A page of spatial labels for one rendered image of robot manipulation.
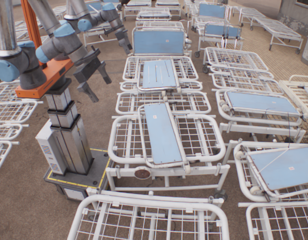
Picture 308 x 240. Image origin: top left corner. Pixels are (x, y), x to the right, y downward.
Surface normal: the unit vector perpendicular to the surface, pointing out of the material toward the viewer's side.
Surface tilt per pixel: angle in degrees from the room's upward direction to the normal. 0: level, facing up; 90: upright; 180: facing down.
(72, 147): 90
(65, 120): 90
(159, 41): 90
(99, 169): 0
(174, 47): 90
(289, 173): 5
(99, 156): 0
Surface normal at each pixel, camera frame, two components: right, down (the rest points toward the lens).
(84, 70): 0.87, -0.12
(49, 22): 0.36, 0.47
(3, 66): -0.02, 0.72
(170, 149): -0.02, -0.78
